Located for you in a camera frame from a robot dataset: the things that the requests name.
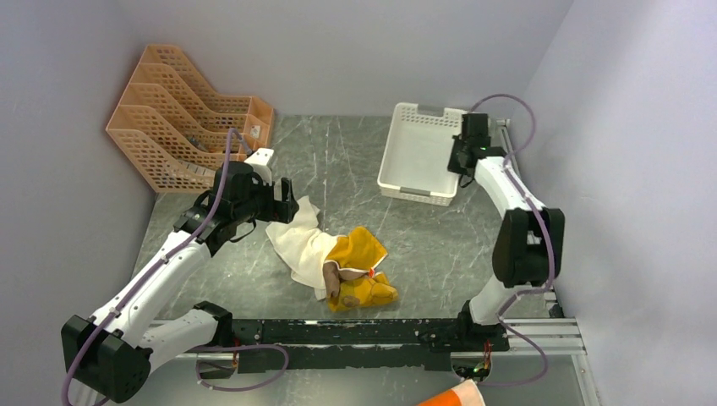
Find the white plastic basket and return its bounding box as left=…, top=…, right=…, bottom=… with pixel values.
left=377, top=102, right=465, bottom=206

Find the white towel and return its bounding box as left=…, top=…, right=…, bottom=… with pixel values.
left=265, top=195, right=338, bottom=300

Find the yellow brown bear towel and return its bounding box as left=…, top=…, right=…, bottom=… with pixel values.
left=322, top=227, right=399, bottom=312

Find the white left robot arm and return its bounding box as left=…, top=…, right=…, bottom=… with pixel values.
left=61, top=162, right=298, bottom=405

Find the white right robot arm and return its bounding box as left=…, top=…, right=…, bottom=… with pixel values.
left=447, top=112, right=566, bottom=350

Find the orange plastic file rack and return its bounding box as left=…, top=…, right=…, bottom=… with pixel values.
left=106, top=44, right=275, bottom=193

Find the orange white striped object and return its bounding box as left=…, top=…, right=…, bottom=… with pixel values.
left=419, top=380, right=486, bottom=406

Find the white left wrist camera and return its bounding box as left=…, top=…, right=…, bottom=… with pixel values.
left=244, top=148, right=275, bottom=184

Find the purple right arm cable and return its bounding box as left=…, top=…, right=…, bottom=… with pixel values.
left=469, top=93, right=556, bottom=387

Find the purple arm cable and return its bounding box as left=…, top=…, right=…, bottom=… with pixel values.
left=469, top=93, right=556, bottom=387
left=60, top=128, right=253, bottom=406

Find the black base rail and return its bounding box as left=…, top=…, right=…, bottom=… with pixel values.
left=208, top=314, right=510, bottom=373

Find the aluminium frame rail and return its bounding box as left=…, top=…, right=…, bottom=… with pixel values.
left=494, top=147, right=580, bottom=351

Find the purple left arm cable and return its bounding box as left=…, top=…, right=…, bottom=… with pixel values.
left=60, top=128, right=253, bottom=406

